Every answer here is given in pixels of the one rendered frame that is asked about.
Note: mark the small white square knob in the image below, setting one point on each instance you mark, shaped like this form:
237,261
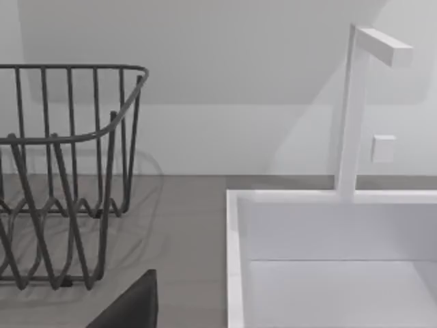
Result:
383,149

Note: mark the white sink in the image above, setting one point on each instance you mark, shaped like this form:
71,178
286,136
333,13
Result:
307,246

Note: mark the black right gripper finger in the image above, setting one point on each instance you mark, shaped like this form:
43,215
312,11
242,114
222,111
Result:
136,304

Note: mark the tall white tap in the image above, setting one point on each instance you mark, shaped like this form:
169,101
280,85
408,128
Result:
355,112

